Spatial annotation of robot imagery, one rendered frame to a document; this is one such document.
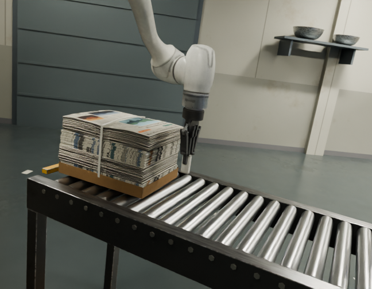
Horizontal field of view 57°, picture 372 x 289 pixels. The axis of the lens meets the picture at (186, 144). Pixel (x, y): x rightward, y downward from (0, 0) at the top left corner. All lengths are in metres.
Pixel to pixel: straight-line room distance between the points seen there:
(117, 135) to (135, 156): 0.10
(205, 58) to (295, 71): 4.61
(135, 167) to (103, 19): 4.11
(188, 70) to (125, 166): 0.39
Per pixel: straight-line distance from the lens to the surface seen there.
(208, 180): 1.49
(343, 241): 1.25
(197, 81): 1.14
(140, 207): 1.19
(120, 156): 1.22
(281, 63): 5.61
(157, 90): 5.18
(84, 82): 5.22
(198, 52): 1.14
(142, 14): 1.07
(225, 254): 0.99
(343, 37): 5.53
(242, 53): 5.40
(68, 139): 1.35
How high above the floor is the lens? 1.31
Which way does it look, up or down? 15 degrees down
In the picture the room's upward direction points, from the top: 8 degrees clockwise
